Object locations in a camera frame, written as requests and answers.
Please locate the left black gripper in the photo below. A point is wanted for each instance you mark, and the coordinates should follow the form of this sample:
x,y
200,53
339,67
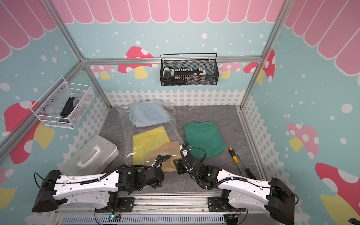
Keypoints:
x,y
155,185

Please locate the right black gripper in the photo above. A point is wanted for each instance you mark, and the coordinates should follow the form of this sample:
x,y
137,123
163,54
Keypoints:
x,y
179,165

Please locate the tan garment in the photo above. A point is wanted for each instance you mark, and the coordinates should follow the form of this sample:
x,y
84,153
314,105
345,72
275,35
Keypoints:
x,y
172,148

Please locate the green trousers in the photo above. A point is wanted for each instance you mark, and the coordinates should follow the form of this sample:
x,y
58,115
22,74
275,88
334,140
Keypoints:
x,y
204,137

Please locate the clear plastic vacuum bag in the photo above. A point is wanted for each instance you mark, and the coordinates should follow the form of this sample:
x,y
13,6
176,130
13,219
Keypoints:
x,y
150,129

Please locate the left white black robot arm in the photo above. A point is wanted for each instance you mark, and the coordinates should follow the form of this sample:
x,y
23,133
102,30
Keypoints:
x,y
98,190

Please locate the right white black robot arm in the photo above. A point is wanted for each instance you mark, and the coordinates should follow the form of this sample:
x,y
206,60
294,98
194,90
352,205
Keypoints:
x,y
238,192

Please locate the yellow green folded garment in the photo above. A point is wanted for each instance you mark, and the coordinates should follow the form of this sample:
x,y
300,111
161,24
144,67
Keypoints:
x,y
148,141

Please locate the yellow black screwdriver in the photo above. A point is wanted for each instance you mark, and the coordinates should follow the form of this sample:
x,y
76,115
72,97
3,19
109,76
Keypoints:
x,y
235,159

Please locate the small green circuit board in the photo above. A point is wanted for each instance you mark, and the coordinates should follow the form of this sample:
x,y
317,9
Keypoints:
x,y
114,218

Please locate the translucent plastic storage box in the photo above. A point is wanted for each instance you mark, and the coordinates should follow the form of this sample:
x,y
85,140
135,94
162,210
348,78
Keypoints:
x,y
93,158

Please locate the light blue folded garment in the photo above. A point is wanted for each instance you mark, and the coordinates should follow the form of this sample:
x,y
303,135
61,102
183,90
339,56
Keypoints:
x,y
148,113

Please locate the black part in white basket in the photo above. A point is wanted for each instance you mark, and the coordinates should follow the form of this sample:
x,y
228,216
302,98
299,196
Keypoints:
x,y
68,108

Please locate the white black items in basket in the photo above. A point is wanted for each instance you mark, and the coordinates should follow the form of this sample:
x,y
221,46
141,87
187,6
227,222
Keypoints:
x,y
184,76

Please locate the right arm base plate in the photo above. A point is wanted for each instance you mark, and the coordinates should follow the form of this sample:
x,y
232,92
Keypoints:
x,y
215,204

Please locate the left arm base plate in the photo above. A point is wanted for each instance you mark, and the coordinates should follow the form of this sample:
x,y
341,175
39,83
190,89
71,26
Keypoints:
x,y
120,205

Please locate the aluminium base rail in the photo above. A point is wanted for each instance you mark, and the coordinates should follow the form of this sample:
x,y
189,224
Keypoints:
x,y
165,209

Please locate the black handled screwdriver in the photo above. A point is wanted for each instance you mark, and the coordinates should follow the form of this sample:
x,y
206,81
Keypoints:
x,y
247,169

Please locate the black wire mesh basket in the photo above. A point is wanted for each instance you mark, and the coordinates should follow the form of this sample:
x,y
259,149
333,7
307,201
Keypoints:
x,y
208,61

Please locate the white wire mesh basket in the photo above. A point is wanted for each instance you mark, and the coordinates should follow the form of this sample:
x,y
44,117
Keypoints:
x,y
49,106

